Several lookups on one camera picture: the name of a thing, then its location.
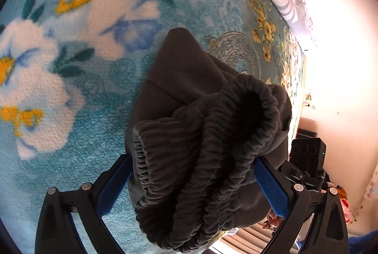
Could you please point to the teal floral blanket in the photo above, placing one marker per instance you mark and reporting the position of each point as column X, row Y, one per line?
column 88, row 65

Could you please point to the person's right hand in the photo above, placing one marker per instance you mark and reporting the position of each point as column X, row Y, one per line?
column 272, row 220

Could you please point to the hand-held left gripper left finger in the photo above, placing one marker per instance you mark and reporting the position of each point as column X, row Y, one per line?
column 110, row 192

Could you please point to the dark grey pants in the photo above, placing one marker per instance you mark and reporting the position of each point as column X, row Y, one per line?
column 206, row 159

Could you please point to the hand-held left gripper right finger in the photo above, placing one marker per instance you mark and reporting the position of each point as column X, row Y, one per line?
column 274, row 189

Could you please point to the pink orange cloth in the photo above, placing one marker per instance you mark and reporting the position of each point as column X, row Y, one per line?
column 344, row 198

